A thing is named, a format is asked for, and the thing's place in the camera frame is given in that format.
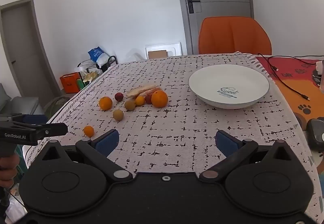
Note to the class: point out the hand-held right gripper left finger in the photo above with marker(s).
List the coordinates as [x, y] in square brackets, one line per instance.
[107, 141]

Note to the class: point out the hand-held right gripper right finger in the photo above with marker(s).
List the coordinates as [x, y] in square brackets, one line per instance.
[226, 143]

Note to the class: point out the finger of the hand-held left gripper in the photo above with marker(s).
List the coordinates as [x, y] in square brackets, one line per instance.
[34, 119]
[52, 129]

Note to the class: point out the small orange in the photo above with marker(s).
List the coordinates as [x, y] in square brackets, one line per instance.
[88, 131]
[139, 100]

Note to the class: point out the brown longan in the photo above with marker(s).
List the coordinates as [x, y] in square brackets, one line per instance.
[118, 114]

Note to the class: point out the medium orange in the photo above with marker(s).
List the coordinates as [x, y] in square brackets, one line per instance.
[105, 103]

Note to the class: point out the kiwi fruit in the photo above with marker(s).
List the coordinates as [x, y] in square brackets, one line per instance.
[129, 105]

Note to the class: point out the red plum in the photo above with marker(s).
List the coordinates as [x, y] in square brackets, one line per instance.
[148, 99]
[119, 96]

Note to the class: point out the white plate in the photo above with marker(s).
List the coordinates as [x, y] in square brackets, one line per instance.
[227, 79]

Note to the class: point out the peeled pink pomelo piece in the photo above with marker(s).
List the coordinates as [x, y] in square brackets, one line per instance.
[151, 91]

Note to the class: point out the large orange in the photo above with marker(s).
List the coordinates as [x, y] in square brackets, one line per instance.
[159, 98]

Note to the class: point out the person's left hand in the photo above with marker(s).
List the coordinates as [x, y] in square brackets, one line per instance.
[8, 169]

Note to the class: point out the grey sofa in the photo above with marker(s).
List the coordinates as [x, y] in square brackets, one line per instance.
[17, 105]

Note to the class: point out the dark green bag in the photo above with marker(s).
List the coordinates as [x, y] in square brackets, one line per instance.
[57, 106]

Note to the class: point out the orange box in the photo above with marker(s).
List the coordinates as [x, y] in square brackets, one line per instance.
[69, 83]

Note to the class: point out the green box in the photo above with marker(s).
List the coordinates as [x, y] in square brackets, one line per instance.
[81, 84]

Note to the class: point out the black and white patterned tablecloth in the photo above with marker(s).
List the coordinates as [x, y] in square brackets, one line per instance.
[164, 122]

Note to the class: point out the pale yellow bundle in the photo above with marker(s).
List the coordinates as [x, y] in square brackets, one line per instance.
[90, 76]

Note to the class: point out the grey side door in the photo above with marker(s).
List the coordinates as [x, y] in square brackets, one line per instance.
[22, 49]

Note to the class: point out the blue and white bag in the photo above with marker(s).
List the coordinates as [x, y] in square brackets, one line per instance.
[97, 55]

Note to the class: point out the black device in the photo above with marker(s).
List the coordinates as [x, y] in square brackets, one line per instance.
[316, 135]

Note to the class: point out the orange printed mat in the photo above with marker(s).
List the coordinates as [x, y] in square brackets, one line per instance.
[298, 87]

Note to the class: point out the brown cardboard sheet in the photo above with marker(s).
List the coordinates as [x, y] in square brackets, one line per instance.
[157, 54]

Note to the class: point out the orange chair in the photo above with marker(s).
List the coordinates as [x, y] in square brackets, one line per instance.
[232, 36]

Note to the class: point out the white foam packaging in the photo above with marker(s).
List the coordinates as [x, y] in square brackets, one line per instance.
[174, 48]

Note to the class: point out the white charger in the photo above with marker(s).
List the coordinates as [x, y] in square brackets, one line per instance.
[319, 68]

